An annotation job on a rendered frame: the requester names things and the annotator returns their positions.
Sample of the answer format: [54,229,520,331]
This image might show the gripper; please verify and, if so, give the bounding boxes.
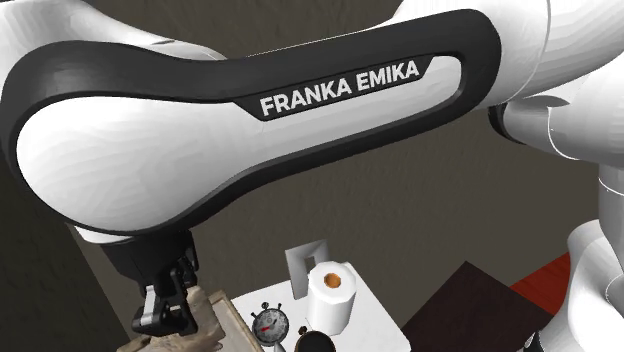
[99,230,200,338]

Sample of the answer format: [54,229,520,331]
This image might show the tan framed board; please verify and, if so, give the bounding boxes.
[208,289,265,352]

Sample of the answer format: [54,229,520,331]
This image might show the white paper roll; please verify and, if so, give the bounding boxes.
[306,260,358,337]

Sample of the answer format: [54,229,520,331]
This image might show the silver stopwatch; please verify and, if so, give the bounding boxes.
[250,301,291,352]

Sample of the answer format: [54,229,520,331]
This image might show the grey upright bracket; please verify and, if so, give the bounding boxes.
[284,238,331,301]

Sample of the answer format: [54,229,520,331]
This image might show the black round cup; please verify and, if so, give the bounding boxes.
[293,325,338,352]

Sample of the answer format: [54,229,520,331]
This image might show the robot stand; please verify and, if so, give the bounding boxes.
[400,260,555,352]

